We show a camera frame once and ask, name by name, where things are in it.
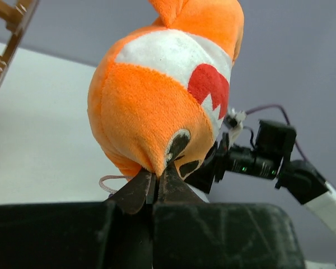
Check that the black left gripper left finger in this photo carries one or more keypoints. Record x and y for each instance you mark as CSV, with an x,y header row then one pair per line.
x,y
115,233

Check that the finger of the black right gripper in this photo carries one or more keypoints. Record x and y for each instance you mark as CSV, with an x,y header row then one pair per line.
x,y
203,177

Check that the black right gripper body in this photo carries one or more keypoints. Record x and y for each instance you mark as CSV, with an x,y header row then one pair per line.
x,y
243,160

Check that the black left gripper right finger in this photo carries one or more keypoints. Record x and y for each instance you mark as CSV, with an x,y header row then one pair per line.
x,y
189,233

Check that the orange shark plush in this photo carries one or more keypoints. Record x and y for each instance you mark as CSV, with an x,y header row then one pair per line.
x,y
160,94

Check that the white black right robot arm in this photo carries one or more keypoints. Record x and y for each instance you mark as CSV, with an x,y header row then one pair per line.
x,y
299,177

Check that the brown wooden toy shelf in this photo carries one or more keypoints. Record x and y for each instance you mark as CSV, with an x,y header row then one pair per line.
x,y
17,18

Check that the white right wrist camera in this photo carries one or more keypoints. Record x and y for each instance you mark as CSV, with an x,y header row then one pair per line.
x,y
234,122

